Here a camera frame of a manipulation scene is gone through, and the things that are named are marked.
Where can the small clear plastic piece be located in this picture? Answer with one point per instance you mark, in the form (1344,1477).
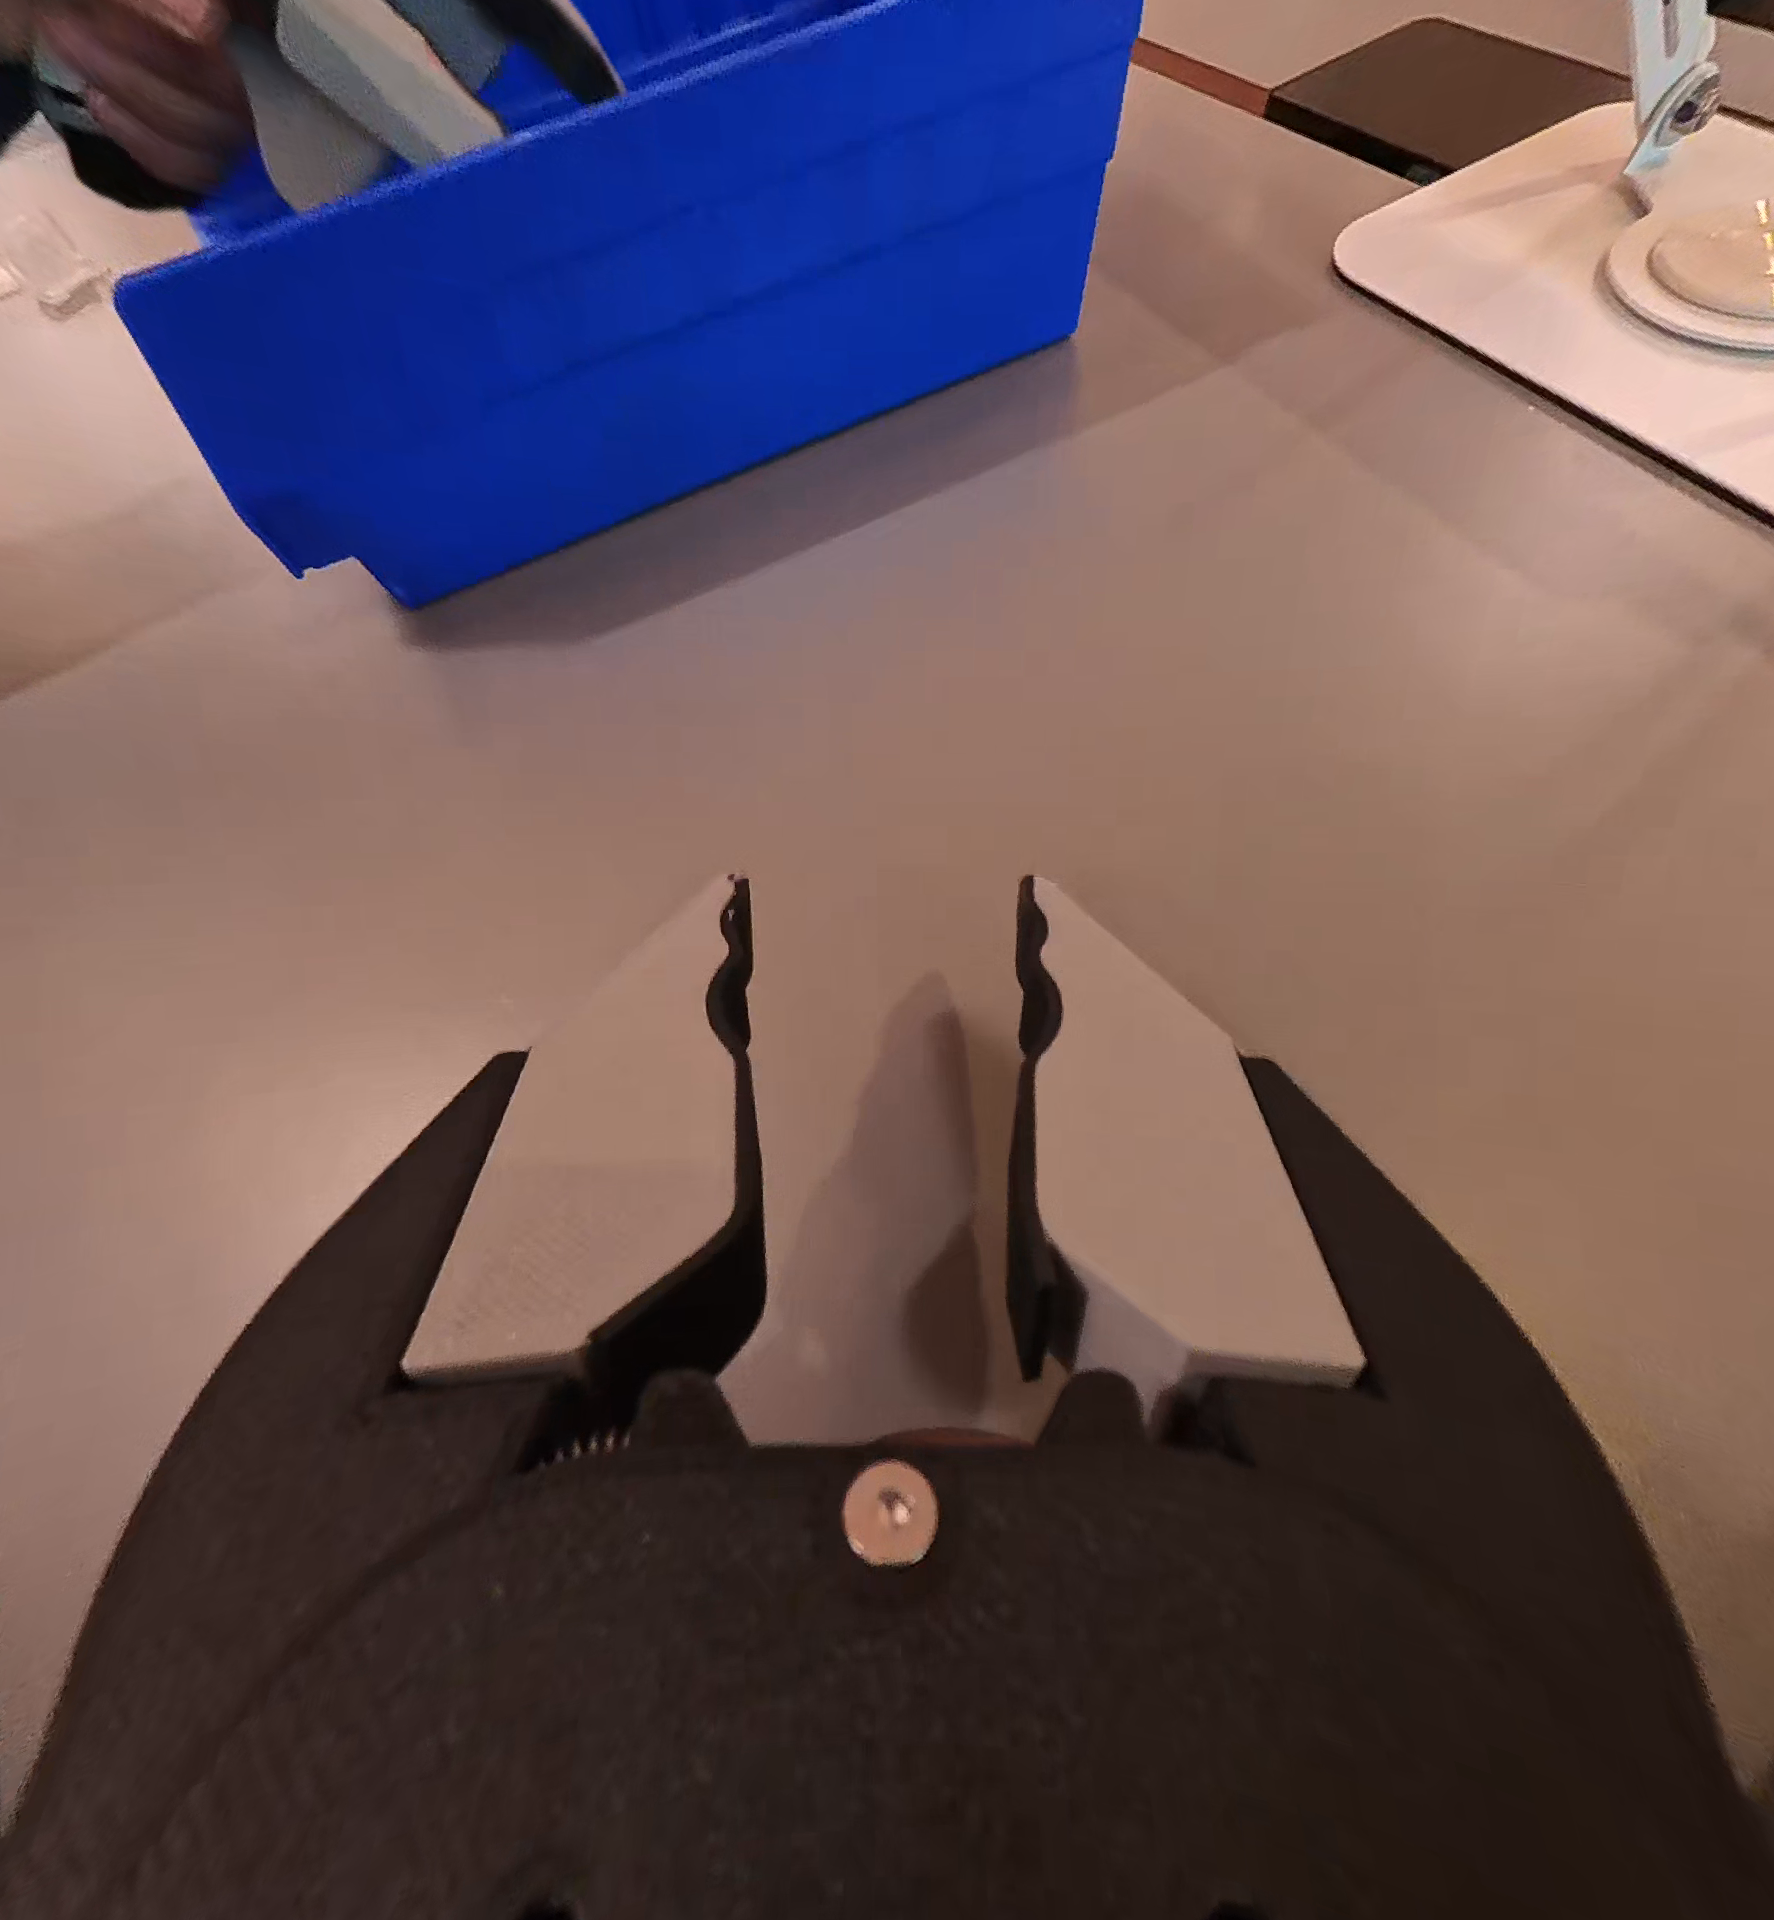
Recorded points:
(55,277)

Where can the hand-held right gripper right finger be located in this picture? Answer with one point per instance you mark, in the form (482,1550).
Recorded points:
(1203,1201)

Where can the white document stand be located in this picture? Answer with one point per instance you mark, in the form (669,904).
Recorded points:
(1502,300)

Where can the person's left hand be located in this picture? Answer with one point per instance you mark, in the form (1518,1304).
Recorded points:
(153,77)

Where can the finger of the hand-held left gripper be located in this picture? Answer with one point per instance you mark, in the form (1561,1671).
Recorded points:
(454,30)
(379,81)

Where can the blue plastic bin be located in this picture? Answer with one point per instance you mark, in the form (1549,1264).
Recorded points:
(602,347)

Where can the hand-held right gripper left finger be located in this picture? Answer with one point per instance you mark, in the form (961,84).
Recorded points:
(588,1201)

